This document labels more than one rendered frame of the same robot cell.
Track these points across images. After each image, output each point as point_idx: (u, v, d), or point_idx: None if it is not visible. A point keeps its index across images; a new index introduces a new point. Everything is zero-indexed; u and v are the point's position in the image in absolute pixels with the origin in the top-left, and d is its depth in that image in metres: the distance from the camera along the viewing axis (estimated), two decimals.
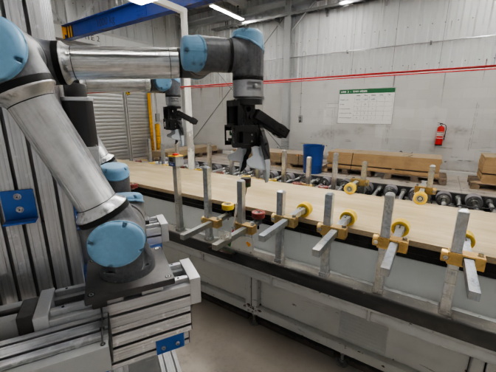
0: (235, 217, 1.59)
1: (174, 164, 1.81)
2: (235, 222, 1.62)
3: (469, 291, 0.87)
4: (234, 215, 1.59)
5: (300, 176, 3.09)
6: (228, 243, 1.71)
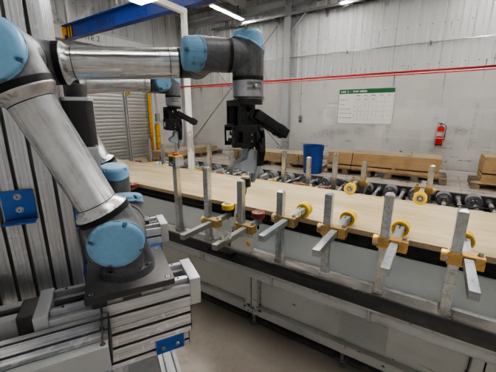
0: (235, 217, 1.59)
1: (173, 164, 1.81)
2: (235, 222, 1.62)
3: (469, 291, 0.87)
4: (234, 215, 1.59)
5: (300, 176, 3.09)
6: (228, 243, 1.71)
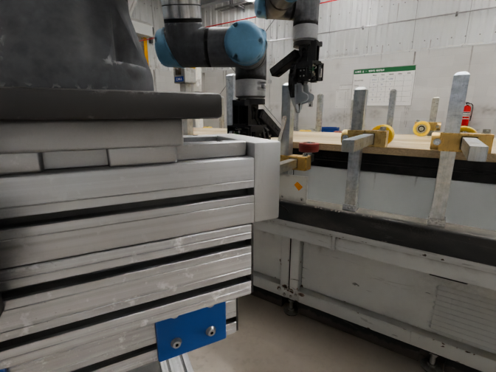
0: (279, 142, 1.02)
1: (182, 78, 1.24)
2: None
3: None
4: (277, 140, 1.02)
5: None
6: None
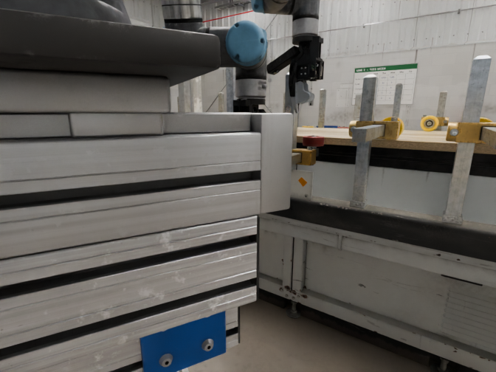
0: None
1: None
2: None
3: None
4: None
5: None
6: None
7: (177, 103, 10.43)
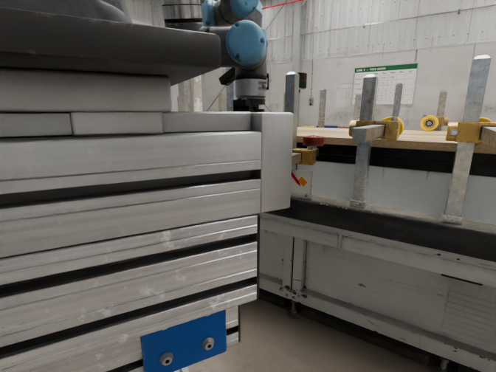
0: None
1: None
2: None
3: None
4: None
5: None
6: (298, 184, 1.00)
7: (177, 103, 10.43)
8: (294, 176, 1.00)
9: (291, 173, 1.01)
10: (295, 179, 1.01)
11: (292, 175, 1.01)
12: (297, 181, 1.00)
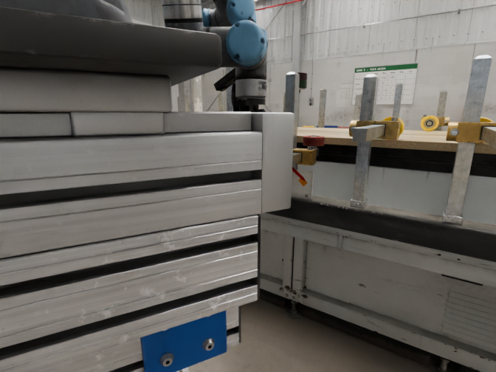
0: None
1: None
2: None
3: None
4: None
5: None
6: (303, 179, 0.99)
7: (177, 103, 10.43)
8: (297, 172, 0.99)
9: (294, 170, 1.00)
10: (300, 176, 0.99)
11: (296, 172, 1.00)
12: (301, 177, 0.99)
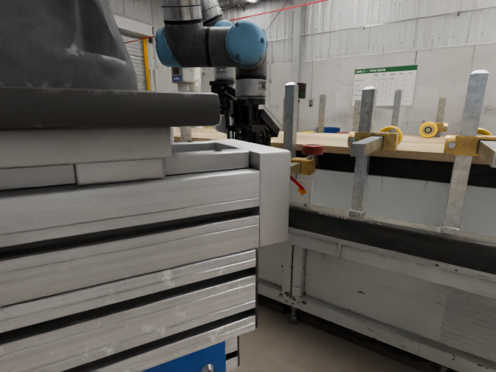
0: None
1: (180, 77, 1.19)
2: None
3: None
4: None
5: None
6: (302, 189, 1.00)
7: None
8: (297, 181, 1.00)
9: (293, 180, 1.01)
10: (298, 185, 1.00)
11: (294, 181, 1.01)
12: (300, 187, 1.00)
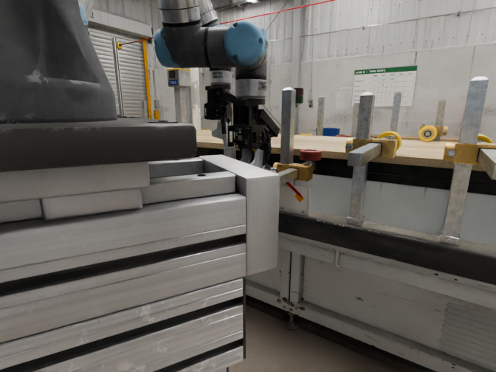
0: None
1: (176, 82, 1.17)
2: None
3: None
4: None
5: None
6: (300, 195, 0.98)
7: None
8: (294, 188, 0.99)
9: (290, 186, 0.99)
10: (296, 192, 0.99)
11: (292, 187, 0.99)
12: (297, 193, 0.98)
